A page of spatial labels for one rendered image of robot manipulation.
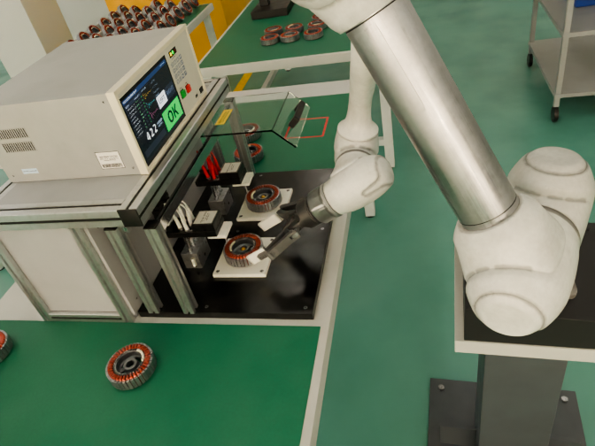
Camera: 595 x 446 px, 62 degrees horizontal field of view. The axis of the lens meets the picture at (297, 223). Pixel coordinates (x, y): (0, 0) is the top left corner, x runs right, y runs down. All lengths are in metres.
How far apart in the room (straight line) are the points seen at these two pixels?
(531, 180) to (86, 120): 0.92
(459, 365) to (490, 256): 1.23
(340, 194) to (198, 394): 0.55
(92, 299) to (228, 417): 0.51
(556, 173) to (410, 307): 1.33
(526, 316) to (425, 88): 0.38
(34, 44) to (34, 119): 3.98
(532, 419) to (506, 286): 0.75
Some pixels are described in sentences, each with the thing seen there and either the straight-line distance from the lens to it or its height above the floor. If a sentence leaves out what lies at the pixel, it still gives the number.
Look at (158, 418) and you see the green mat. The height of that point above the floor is 0.75.
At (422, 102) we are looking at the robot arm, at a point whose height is 1.33.
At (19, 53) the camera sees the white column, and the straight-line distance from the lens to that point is 5.39.
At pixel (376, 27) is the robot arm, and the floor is 1.44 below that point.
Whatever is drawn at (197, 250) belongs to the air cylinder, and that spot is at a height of 0.82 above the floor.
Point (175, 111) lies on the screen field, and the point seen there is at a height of 1.17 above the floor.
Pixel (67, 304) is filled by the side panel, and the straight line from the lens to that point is 1.48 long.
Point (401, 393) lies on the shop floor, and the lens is 1.98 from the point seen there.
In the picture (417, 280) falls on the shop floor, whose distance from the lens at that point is 2.34.
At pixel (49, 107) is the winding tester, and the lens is 1.24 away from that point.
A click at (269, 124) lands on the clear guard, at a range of 1.39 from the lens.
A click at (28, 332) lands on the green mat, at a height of 0.75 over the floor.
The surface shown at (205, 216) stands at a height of 0.92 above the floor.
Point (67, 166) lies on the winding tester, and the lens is 1.32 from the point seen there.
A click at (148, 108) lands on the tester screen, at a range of 1.25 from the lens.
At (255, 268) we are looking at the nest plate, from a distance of 1.35.
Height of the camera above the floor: 1.67
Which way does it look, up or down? 37 degrees down
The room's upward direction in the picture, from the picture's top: 13 degrees counter-clockwise
